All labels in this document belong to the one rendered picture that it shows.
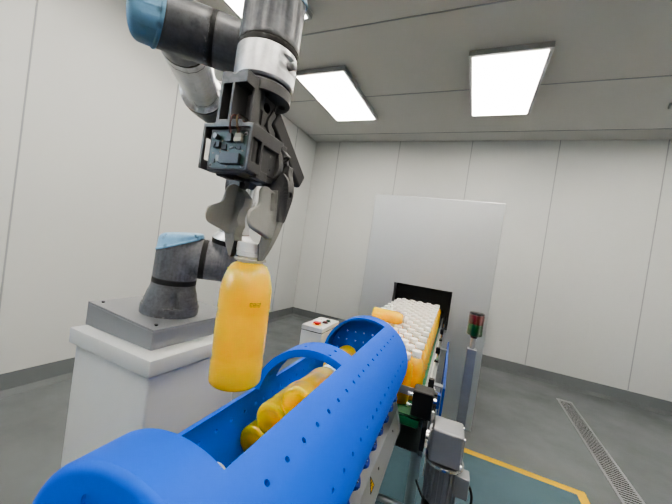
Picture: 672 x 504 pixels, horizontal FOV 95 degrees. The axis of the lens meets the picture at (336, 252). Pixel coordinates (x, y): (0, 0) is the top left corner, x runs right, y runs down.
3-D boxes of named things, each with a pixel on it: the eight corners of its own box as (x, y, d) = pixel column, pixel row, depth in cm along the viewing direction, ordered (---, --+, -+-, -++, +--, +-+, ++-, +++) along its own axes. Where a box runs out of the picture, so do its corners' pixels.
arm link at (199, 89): (188, 78, 84) (128, -58, 38) (230, 91, 87) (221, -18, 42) (181, 121, 85) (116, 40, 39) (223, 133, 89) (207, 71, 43)
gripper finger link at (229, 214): (187, 247, 38) (208, 174, 37) (221, 249, 43) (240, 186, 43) (205, 254, 37) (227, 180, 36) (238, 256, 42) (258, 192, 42)
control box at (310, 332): (298, 346, 135) (301, 323, 135) (317, 336, 153) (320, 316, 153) (319, 352, 131) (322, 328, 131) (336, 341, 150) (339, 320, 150)
